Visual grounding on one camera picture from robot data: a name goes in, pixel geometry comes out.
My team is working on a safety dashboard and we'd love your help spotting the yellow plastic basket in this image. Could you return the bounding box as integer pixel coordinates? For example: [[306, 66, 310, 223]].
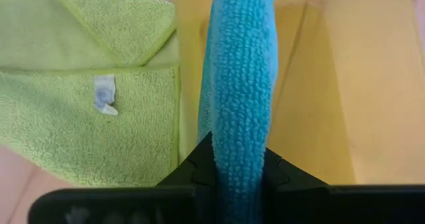
[[174, 0, 425, 186]]

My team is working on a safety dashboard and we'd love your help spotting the green microfiber towel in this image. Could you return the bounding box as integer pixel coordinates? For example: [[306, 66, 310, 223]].
[[0, 0, 183, 189]]

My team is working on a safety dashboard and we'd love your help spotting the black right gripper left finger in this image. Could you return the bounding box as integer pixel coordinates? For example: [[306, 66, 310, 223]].
[[27, 132, 219, 224]]

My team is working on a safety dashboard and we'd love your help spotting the blue microfiber towel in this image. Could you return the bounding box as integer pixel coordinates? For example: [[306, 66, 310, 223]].
[[197, 0, 287, 224]]

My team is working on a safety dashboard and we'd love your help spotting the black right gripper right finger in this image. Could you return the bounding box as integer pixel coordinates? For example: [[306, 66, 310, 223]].
[[261, 147, 425, 224]]

